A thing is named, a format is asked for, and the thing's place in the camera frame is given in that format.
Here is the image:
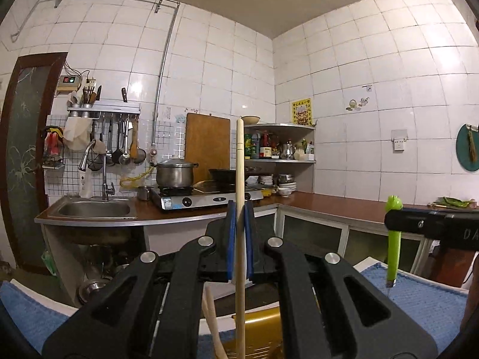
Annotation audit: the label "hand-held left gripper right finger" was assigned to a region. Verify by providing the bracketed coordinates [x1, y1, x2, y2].
[244, 200, 438, 359]

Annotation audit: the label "white wall socket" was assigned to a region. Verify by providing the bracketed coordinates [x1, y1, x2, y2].
[392, 129, 408, 152]

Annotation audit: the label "gold perforated utensil holder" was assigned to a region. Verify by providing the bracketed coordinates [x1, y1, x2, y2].
[204, 295, 322, 359]

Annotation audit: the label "blue textured blanket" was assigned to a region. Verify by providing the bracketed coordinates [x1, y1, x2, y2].
[0, 262, 468, 359]

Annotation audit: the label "white glass-door cabinet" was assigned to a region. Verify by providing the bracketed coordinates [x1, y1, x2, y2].
[275, 206, 435, 273]

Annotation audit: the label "dark mesh strainer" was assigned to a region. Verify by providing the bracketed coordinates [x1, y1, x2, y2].
[133, 120, 147, 164]

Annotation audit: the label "steel basin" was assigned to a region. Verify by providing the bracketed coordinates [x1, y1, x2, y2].
[78, 279, 113, 305]

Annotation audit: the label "white hanging cloth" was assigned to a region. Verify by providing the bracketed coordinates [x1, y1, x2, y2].
[63, 117, 92, 152]

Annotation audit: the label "long pale chopstick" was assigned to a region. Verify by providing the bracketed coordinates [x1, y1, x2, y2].
[235, 118, 245, 359]

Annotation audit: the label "steel kitchen sink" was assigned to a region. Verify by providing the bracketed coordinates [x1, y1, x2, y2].
[56, 198, 131, 219]

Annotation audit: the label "hanging brush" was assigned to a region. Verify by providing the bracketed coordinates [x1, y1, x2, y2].
[466, 124, 478, 162]

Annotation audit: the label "wooden spatula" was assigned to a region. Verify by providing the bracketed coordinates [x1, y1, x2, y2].
[130, 118, 140, 159]

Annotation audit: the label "brown frosted glass door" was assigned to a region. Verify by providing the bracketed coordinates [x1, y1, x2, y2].
[0, 51, 69, 273]

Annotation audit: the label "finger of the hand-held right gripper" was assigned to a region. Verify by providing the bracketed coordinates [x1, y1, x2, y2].
[384, 209, 446, 237]

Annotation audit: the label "green-handled fork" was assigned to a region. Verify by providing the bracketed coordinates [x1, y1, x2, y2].
[385, 194, 404, 298]

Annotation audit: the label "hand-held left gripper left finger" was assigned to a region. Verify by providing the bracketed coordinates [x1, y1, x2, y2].
[41, 200, 238, 359]

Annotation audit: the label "black frying pan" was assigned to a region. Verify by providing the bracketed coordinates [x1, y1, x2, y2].
[208, 168, 263, 184]

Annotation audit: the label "brown kitchen counter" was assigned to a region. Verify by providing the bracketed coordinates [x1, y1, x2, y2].
[35, 191, 479, 229]

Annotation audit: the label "cup of dark chopsticks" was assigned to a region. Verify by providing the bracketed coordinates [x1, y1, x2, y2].
[80, 85, 102, 108]

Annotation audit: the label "group of wooden chopsticks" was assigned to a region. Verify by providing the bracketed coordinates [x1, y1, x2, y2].
[202, 288, 227, 359]

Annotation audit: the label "white corner shelf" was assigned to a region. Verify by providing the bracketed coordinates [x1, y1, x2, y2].
[243, 123, 317, 193]

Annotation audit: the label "wooden cutting board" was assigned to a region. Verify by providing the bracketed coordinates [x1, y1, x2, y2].
[185, 112, 231, 173]

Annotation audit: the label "yellow wall poster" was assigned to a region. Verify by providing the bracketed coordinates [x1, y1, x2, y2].
[291, 98, 312, 127]

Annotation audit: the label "stack of bowls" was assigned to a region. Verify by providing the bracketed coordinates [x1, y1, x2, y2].
[258, 173, 298, 197]

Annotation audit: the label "green vegetables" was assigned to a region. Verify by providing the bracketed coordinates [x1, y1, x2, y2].
[428, 196, 479, 210]

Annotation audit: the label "teal round board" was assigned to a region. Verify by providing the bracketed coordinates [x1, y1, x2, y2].
[456, 123, 479, 173]

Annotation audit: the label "beige control box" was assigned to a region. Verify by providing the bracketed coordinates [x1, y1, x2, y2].
[57, 75, 84, 93]

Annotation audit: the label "steel gas stove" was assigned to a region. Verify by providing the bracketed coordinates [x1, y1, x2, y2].
[150, 185, 264, 211]

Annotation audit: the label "white soap bottle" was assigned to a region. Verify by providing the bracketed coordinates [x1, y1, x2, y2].
[80, 170, 93, 199]

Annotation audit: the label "yellow hose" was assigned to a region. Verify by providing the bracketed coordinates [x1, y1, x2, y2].
[120, 165, 156, 189]

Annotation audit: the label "teapot wall stickers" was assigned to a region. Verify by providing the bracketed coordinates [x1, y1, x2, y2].
[346, 97, 370, 112]

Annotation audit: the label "steel cooking pot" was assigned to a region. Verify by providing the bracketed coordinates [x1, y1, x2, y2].
[155, 155, 200, 188]

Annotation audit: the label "red and yellow gloves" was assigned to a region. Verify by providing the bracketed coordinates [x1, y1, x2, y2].
[44, 126, 64, 156]

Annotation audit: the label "steel faucet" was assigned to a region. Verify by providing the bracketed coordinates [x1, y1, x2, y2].
[78, 140, 116, 200]

